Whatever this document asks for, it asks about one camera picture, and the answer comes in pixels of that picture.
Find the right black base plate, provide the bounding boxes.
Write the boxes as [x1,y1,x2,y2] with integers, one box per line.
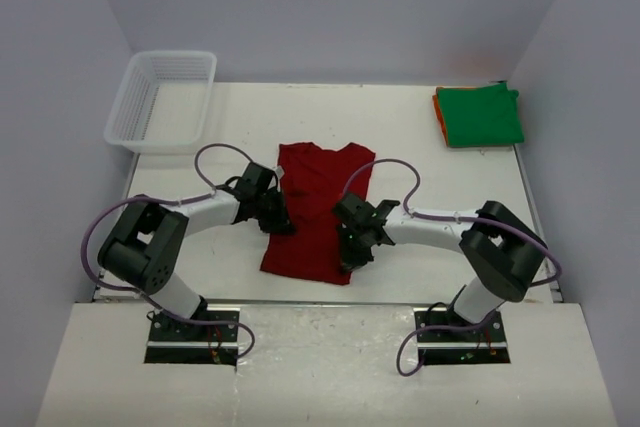
[416,312,511,366]

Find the red t shirt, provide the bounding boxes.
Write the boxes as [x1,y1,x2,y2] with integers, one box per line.
[260,142,376,286]

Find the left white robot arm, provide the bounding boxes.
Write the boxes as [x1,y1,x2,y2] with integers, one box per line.
[97,162,295,340]

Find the orange folded t shirt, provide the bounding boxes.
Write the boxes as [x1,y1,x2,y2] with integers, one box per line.
[432,86,452,147]

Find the white plastic basket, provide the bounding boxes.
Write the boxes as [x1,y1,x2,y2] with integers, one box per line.
[104,50,217,155]

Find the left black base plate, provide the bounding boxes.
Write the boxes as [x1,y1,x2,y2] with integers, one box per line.
[144,306,240,367]

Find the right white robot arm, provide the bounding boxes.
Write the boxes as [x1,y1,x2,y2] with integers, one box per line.
[332,192,546,340]

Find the green folded t shirt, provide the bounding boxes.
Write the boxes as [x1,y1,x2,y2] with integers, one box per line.
[444,82,524,148]

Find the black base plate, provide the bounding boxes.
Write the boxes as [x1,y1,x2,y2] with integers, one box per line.
[144,306,240,367]
[416,312,511,366]

